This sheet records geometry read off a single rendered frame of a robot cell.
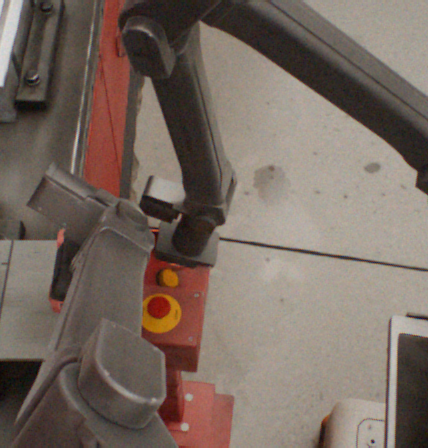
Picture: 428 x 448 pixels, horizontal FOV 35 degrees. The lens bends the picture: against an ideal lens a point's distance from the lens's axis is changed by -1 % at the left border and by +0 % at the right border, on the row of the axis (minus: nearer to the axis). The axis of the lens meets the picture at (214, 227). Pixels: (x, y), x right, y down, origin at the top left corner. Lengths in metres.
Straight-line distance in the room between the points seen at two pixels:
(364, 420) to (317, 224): 0.78
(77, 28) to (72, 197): 0.80
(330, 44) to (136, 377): 0.43
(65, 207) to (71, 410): 0.44
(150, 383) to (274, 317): 1.72
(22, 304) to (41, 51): 0.61
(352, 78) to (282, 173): 1.66
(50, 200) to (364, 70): 0.34
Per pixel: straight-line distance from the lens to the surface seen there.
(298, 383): 1.97
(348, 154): 2.42
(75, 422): 0.32
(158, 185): 1.03
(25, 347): 0.93
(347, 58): 0.68
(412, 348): 0.90
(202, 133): 0.82
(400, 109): 0.72
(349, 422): 1.66
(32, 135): 1.30
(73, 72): 1.40
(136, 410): 0.32
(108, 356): 0.34
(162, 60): 0.68
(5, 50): 1.33
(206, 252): 1.13
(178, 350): 1.17
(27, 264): 0.99
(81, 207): 0.73
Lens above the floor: 1.83
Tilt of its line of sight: 57 degrees down
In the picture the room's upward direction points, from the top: 2 degrees clockwise
